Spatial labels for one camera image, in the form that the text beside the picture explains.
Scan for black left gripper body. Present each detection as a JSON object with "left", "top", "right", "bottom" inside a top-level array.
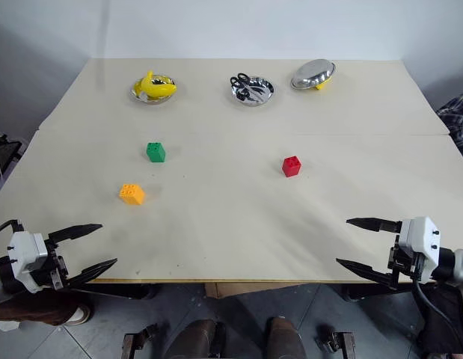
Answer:
[{"left": 28, "top": 237, "right": 72, "bottom": 292}]

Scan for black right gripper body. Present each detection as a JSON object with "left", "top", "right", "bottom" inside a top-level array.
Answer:
[{"left": 387, "top": 233, "right": 423, "bottom": 289}]

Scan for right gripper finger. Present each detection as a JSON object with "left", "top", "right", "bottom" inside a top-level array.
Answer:
[
  {"left": 335, "top": 257, "right": 400, "bottom": 291},
  {"left": 346, "top": 217, "right": 404, "bottom": 235}
]

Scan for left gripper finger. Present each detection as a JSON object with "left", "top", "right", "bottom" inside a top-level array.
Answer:
[
  {"left": 67, "top": 257, "right": 118, "bottom": 289},
  {"left": 47, "top": 223, "right": 104, "bottom": 242}
]

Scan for brown shape with white sole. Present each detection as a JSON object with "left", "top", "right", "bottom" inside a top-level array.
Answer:
[{"left": 0, "top": 290, "right": 93, "bottom": 328}]

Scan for yellow toy block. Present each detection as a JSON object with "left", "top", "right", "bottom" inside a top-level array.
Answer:
[{"left": 118, "top": 182, "right": 146, "bottom": 206}]

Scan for black bag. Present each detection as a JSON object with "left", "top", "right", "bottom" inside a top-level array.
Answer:
[{"left": 417, "top": 283, "right": 463, "bottom": 356}]

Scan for red toy block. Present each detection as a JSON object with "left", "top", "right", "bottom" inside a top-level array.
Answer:
[{"left": 281, "top": 155, "right": 302, "bottom": 178}]

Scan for brown rounded shape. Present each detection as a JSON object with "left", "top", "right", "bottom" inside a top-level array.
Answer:
[
  {"left": 164, "top": 319, "right": 227, "bottom": 359},
  {"left": 264, "top": 316, "right": 307, "bottom": 359}
]

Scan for black stand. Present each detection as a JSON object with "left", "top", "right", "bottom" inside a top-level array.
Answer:
[{"left": 0, "top": 133, "right": 23, "bottom": 177}]

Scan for green toy block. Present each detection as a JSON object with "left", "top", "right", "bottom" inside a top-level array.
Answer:
[{"left": 145, "top": 141, "right": 167, "bottom": 164}]

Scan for cardboard piece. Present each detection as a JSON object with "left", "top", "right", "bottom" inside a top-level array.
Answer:
[{"left": 203, "top": 281, "right": 304, "bottom": 299}]

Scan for plaid cloth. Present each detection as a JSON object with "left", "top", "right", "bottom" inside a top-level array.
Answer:
[{"left": 435, "top": 90, "right": 463, "bottom": 168}]

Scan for steel bowl with banana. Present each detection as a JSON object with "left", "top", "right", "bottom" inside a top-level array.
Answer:
[{"left": 129, "top": 74, "right": 178, "bottom": 105}]

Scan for upturned steel bowl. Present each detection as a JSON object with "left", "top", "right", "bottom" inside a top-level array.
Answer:
[{"left": 289, "top": 58, "right": 337, "bottom": 90}]

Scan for yellow banana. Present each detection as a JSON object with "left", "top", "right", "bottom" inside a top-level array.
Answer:
[{"left": 132, "top": 70, "right": 178, "bottom": 98}]

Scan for steel plate with scissors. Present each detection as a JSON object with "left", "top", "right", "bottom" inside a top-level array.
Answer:
[{"left": 230, "top": 75, "right": 275, "bottom": 107}]

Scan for black scissors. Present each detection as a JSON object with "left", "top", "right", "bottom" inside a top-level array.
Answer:
[{"left": 230, "top": 73, "right": 266, "bottom": 102}]

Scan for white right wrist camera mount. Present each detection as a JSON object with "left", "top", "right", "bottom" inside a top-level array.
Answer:
[{"left": 398, "top": 215, "right": 442, "bottom": 284}]

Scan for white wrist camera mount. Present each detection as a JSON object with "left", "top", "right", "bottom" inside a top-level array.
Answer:
[
  {"left": 398, "top": 215, "right": 442, "bottom": 284},
  {"left": 7, "top": 230, "right": 49, "bottom": 293}
]

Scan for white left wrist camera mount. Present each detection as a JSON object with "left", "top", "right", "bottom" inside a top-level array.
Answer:
[{"left": 7, "top": 230, "right": 49, "bottom": 293}]

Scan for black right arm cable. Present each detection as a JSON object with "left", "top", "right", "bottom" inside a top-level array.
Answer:
[{"left": 411, "top": 277, "right": 463, "bottom": 355}]

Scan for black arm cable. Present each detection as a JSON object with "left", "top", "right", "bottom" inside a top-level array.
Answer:
[
  {"left": 411, "top": 277, "right": 463, "bottom": 355},
  {"left": 0, "top": 219, "right": 25, "bottom": 240}
]

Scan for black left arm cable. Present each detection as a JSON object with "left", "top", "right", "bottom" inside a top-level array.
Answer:
[{"left": 0, "top": 219, "right": 25, "bottom": 240}]

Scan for dark metal bracket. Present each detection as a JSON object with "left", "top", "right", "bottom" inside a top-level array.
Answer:
[
  {"left": 121, "top": 323, "right": 159, "bottom": 359},
  {"left": 317, "top": 325, "right": 358, "bottom": 359}
]

